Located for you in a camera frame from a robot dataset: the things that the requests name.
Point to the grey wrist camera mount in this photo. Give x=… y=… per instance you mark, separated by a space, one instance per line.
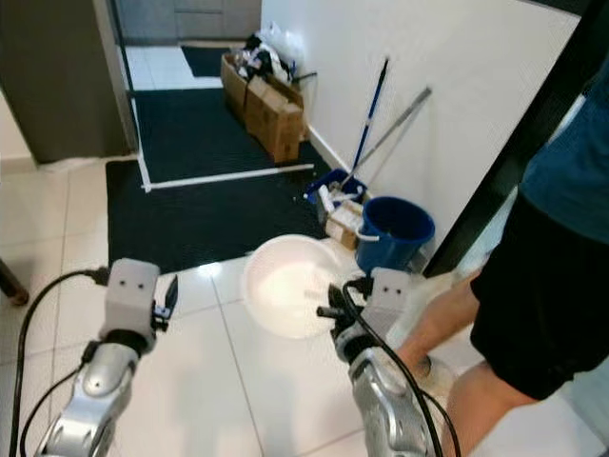
x=395 y=295
x=133 y=295

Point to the brown cardboard box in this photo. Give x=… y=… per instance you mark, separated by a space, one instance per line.
x=236 y=86
x=276 y=119

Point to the black carpet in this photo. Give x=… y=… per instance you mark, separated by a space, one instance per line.
x=200 y=133

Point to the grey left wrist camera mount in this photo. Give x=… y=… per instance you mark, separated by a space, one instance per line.
x=133 y=295

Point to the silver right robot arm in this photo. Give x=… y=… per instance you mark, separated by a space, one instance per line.
x=390 y=405

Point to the person in black shorts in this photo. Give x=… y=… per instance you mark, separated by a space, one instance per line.
x=533 y=286

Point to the black door frame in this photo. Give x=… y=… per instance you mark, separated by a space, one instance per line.
x=514 y=143

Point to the grey door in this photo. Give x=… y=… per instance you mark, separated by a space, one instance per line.
x=67 y=76

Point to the dark furniture leg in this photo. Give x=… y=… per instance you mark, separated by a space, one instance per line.
x=14 y=286

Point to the blue mop tray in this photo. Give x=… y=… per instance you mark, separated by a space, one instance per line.
x=338 y=183

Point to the black floor mat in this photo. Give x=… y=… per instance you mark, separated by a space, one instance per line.
x=200 y=214

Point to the blue bucket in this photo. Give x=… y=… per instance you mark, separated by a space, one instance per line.
x=398 y=233

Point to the grey pole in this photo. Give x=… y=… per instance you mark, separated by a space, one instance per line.
x=398 y=122

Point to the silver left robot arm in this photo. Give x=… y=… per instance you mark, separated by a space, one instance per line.
x=95 y=400

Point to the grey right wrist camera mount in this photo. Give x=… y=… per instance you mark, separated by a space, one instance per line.
x=395 y=295

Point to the white bowl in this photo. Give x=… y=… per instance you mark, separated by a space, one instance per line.
x=285 y=286

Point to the small printed cardboard box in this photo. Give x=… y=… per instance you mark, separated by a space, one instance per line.
x=343 y=224

